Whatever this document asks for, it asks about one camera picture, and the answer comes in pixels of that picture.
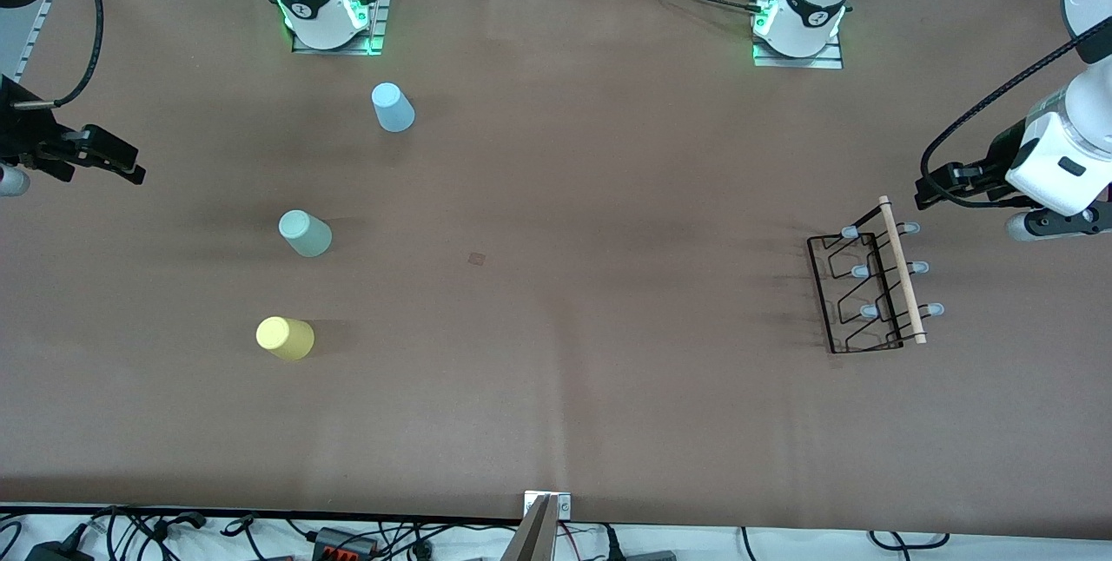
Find black wire cup holder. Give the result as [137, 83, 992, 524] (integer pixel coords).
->
[806, 195, 946, 355]

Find pale green plastic cup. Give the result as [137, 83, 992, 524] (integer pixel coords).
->
[278, 209, 334, 259]

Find yellow plastic cup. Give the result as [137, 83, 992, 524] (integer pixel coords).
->
[255, 316, 315, 362]

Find light blue plastic cup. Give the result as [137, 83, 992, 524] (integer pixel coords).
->
[371, 82, 416, 134]

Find black power adapter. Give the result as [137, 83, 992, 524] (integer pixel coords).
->
[26, 538, 95, 561]

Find black box with orange buttons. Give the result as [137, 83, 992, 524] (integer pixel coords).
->
[311, 527, 381, 558]

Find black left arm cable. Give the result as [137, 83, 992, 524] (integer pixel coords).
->
[919, 18, 1112, 211]

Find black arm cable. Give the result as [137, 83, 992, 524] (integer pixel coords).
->
[16, 0, 106, 110]
[919, 18, 1112, 211]

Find perforated aluminium rail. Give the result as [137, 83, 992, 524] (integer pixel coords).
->
[12, 0, 93, 86]

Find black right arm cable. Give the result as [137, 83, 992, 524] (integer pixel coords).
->
[16, 0, 106, 110]

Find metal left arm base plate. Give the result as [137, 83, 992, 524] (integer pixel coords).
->
[752, 27, 844, 69]

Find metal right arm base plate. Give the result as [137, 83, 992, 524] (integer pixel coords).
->
[291, 0, 389, 56]

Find looped black cable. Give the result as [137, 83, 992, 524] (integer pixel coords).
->
[869, 530, 950, 552]

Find tangled black cable bundle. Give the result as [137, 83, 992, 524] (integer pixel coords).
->
[0, 505, 522, 561]

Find small metal mounting bracket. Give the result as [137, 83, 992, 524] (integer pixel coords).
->
[524, 492, 572, 520]

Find grey camera support pole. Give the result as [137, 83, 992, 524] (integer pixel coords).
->
[501, 494, 559, 561]

